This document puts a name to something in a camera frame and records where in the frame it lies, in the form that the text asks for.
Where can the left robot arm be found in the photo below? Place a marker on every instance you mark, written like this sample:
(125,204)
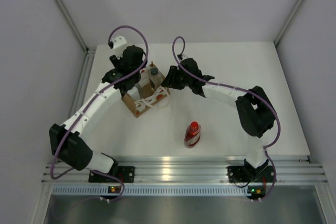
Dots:
(69,140)

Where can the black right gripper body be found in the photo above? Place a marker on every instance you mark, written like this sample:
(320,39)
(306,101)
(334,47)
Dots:
(177,80)

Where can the perforated cable duct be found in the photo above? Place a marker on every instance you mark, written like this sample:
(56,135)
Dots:
(147,190)

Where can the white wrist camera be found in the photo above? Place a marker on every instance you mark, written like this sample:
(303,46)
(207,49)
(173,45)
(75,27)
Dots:
(181,57)
(118,44)

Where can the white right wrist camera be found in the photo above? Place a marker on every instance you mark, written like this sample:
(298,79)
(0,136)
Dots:
(181,57)

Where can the white bottle grey cap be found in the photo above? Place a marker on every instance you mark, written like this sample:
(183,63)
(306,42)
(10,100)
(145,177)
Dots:
(134,94)

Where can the red shampoo bottle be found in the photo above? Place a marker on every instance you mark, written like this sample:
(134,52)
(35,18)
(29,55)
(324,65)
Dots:
(192,135)

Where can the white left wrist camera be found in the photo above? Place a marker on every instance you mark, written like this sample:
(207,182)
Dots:
(118,44)

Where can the clear plastic tube pack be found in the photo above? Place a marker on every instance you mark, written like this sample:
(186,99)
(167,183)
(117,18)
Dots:
(144,78)

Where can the aluminium rail base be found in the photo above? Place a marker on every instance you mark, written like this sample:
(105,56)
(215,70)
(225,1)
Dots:
(213,170)

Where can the clear bottle grey cap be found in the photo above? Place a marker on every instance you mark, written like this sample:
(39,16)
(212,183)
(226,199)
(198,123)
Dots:
(155,77)

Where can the burlap watermelon canvas bag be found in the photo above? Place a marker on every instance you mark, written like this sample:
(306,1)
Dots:
(157,99)

